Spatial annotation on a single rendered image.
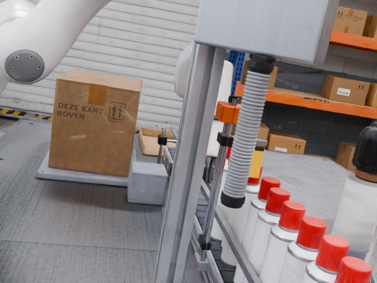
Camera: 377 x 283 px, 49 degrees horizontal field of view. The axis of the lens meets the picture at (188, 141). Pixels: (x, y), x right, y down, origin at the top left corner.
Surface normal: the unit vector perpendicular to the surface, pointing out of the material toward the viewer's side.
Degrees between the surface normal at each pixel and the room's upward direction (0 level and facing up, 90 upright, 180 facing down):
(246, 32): 90
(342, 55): 90
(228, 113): 90
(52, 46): 93
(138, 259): 0
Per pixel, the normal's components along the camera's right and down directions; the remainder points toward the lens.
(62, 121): 0.09, 0.26
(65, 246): 0.17, -0.96
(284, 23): -0.42, 0.14
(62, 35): 0.74, 0.36
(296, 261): -0.62, 0.08
